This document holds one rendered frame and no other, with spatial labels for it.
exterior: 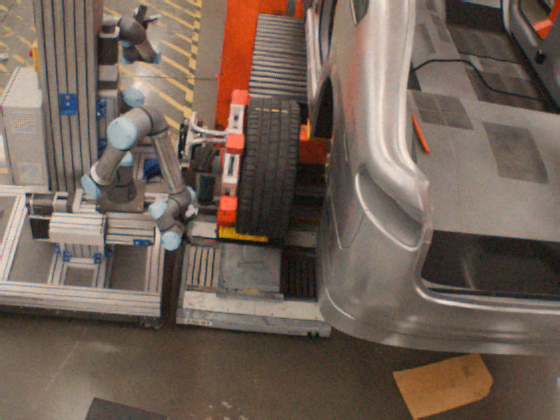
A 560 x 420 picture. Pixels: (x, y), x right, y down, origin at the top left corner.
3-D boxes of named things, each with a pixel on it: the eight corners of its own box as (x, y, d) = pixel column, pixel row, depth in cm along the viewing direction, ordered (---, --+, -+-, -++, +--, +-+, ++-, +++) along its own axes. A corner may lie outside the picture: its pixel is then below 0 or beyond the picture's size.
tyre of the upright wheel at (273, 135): (280, 194, 363) (283, 266, 307) (237, 189, 361) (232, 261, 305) (297, 82, 329) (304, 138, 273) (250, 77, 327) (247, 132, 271)
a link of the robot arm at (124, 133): (115, 189, 285) (158, 122, 244) (92, 206, 275) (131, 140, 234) (99, 169, 284) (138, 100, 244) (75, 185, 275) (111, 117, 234)
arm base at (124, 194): (103, 203, 288) (102, 187, 282) (107, 181, 299) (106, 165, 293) (135, 205, 290) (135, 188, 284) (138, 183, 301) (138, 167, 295)
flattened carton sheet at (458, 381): (498, 394, 335) (500, 390, 332) (412, 419, 318) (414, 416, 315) (473, 352, 355) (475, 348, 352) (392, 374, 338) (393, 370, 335)
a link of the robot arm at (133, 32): (145, 16, 286) (164, 50, 335) (123, 13, 287) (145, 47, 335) (137, 39, 285) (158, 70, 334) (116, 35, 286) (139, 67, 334)
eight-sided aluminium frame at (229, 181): (229, 245, 314) (240, 155, 277) (216, 243, 313) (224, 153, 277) (235, 171, 354) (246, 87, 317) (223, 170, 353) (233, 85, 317)
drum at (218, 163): (236, 185, 315) (238, 162, 306) (191, 180, 313) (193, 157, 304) (237, 166, 326) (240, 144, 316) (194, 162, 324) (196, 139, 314)
